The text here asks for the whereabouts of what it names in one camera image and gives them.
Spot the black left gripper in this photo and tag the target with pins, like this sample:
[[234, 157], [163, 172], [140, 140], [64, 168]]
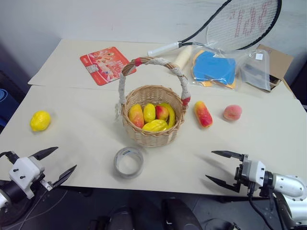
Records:
[[42, 180]]

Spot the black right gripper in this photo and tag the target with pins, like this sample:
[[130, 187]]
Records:
[[239, 175]]

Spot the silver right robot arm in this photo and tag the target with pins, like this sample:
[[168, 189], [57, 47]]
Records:
[[289, 185]]

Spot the red apple in basket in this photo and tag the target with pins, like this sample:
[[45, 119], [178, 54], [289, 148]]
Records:
[[161, 112]]

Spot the large yellow lemon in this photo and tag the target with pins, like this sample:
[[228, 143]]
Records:
[[40, 120]]

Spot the pink orange peach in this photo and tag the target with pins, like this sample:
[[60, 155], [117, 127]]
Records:
[[232, 112]]

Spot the red yellow mango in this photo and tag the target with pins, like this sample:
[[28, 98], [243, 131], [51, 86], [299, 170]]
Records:
[[203, 114], [135, 116]]

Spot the clear tape roll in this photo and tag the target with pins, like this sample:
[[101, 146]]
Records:
[[117, 165]]

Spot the blue object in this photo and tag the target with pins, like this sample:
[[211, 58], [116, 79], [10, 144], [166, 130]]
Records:
[[7, 107]]

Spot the yellow banana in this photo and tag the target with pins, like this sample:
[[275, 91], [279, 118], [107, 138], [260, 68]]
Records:
[[171, 115]]

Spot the yellow starfruit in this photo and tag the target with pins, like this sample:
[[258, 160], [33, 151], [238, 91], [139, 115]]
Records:
[[155, 125]]

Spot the small yellow lemon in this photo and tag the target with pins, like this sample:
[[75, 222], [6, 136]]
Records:
[[149, 112]]

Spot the blue sponges in plastic bag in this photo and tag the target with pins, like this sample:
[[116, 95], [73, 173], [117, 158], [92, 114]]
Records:
[[236, 72]]

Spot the clear bag with dark contents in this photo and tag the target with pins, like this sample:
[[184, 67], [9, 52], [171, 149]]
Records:
[[255, 72]]

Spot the blue orange paddle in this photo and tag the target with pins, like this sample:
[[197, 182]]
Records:
[[213, 68]]

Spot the red snack packet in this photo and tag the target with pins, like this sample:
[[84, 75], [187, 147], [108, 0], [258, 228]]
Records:
[[108, 64]]

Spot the brown cardboard box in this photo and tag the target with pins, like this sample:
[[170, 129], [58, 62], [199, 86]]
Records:
[[279, 62]]

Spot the black tennis racket white grip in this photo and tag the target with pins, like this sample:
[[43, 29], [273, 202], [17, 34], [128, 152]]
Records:
[[165, 48]]

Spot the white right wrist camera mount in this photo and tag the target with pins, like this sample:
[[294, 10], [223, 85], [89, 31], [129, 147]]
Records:
[[254, 172]]

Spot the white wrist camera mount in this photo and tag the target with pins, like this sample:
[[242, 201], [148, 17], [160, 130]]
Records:
[[254, 172], [24, 169]]

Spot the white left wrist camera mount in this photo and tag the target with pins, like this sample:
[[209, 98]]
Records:
[[24, 169]]

